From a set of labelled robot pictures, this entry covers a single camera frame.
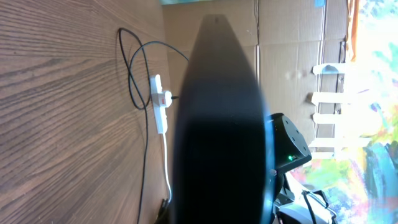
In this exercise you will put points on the blue Samsung Galaxy smartphone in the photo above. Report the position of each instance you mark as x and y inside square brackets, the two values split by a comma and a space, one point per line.
[223, 144]

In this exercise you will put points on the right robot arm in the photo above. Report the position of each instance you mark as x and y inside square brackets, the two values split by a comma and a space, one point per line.
[292, 201]

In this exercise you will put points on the white charger plug adapter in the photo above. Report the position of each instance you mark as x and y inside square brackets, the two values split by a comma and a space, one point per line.
[164, 99]

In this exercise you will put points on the white power strip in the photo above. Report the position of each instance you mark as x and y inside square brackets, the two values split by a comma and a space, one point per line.
[159, 112]

